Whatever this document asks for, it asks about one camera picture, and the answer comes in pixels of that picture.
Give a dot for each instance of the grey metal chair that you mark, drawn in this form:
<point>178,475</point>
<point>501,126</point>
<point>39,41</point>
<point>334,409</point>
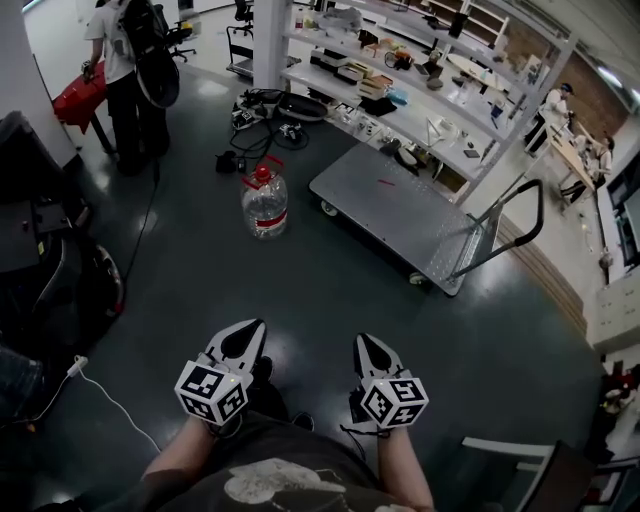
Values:
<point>530,475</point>

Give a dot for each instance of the black oval tray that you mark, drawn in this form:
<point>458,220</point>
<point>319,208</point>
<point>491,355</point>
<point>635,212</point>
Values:
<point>302,107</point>

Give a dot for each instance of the red strip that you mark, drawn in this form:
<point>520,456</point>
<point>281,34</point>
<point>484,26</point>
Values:
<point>386,182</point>

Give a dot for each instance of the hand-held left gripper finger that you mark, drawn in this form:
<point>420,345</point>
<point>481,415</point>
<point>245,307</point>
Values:
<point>256,345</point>
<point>227,333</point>

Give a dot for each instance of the white oval tabletop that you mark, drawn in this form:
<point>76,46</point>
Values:
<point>475,72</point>

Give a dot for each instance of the person's black shoe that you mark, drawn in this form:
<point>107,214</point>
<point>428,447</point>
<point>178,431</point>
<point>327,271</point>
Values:
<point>304,421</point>
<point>262,372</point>

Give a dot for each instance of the white metal shelf rack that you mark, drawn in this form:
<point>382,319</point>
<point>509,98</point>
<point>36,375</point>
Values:
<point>400,95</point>

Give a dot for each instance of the black machine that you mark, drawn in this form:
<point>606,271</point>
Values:
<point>45,240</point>

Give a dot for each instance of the person's dark printed shirt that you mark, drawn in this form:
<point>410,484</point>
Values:
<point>260,475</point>

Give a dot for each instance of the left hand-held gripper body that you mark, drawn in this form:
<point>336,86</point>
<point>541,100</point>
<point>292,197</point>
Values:
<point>212,392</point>

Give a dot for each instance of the dark grey floor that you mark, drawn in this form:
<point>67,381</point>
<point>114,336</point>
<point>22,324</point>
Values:
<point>210,280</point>

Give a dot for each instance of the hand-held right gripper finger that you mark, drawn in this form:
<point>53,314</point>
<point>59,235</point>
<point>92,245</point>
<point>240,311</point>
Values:
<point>359,357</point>
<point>386,352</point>

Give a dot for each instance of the wooden slat panel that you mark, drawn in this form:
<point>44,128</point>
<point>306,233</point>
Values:
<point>542,272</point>

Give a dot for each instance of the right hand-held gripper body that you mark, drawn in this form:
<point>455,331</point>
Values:
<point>395,400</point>

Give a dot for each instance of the clear water jug red cap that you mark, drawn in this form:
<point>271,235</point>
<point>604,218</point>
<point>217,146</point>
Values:
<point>264,202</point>

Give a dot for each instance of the dark monitor screen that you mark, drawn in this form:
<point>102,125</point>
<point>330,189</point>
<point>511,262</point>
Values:
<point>627,215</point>

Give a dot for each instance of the black power adapter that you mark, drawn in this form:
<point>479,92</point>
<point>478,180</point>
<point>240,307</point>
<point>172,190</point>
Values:
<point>226,162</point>

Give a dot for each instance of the person's right forearm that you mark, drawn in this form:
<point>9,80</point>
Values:
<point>402,467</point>

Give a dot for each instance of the white drawer cabinet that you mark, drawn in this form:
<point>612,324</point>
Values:
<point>617,312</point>

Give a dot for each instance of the black office chair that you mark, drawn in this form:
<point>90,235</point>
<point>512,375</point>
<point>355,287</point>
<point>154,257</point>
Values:
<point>180,37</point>
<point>243,17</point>

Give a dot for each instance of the grey platform cart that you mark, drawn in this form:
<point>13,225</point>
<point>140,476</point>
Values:
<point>395,215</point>

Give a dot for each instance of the light wooden table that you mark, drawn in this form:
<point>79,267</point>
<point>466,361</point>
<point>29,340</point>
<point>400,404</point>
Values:
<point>570,145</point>

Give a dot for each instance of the person's left forearm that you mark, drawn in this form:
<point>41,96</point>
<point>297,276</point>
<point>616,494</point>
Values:
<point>176,452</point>

